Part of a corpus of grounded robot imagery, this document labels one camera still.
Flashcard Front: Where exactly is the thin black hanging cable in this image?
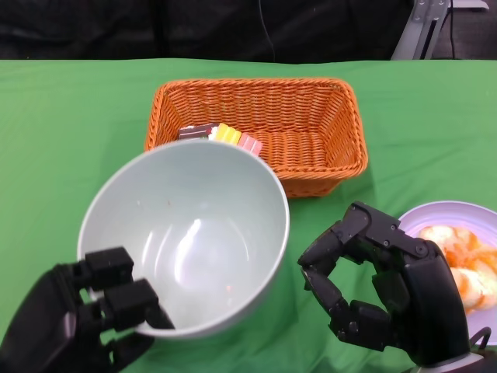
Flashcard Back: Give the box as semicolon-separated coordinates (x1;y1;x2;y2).
256;0;277;63

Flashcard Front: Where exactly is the orange striped bread ring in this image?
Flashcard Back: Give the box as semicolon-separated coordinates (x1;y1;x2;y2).
452;266;497;312
419;225;497;269

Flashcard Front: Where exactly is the black cloth backdrop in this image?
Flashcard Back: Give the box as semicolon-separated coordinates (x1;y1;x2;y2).
0;0;415;64

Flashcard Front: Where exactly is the grey round bowl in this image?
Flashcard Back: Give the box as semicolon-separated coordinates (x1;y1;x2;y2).
76;139;290;340

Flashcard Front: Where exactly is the green tablecloth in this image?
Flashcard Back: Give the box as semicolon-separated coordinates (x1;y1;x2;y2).
0;58;497;373

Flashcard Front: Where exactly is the black cable by stand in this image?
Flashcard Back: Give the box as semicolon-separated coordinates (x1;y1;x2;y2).
448;7;457;59

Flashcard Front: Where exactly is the grey metal stand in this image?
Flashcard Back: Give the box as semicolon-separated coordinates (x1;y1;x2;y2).
390;0;491;61

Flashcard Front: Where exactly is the pale lilac plate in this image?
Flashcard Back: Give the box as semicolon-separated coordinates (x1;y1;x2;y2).
398;200;497;339

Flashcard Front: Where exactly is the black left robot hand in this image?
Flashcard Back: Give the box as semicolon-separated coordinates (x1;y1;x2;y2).
0;246;176;373

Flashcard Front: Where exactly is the orange wicker basket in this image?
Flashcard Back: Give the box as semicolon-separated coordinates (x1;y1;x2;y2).
144;77;369;199

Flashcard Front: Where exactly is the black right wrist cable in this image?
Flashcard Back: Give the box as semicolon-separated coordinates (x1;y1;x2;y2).
467;326;492;350

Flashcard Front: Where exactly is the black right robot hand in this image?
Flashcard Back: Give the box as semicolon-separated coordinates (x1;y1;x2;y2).
297;200;469;367

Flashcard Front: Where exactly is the pink and yellow cake slice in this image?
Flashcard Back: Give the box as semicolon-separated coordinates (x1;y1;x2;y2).
209;123;264;157

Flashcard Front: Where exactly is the chocolate layer cake slice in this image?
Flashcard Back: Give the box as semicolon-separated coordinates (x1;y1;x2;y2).
179;123;221;141

